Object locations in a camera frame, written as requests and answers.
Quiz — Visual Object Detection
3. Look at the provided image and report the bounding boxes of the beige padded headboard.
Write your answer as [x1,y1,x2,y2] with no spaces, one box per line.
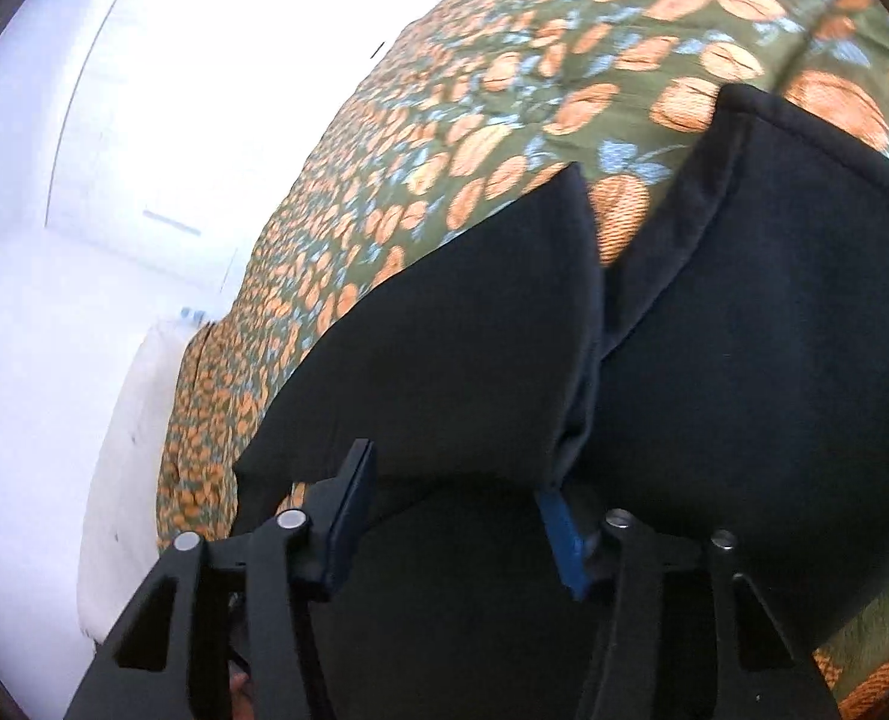
[77,319,217,642]

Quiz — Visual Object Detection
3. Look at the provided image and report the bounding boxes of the white wardrobe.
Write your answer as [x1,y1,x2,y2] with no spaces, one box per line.
[40,0,536,301]

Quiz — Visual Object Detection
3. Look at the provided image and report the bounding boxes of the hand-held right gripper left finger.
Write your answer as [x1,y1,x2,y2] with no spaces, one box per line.
[62,437,378,720]

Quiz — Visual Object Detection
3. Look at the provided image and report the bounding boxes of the black pants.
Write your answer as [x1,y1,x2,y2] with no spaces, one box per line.
[230,82,889,720]

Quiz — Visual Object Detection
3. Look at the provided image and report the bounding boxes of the green orange floral quilt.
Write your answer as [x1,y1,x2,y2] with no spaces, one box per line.
[155,0,889,720]

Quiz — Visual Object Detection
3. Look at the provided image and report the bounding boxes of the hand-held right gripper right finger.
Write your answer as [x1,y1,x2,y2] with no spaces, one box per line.
[534,487,843,720]

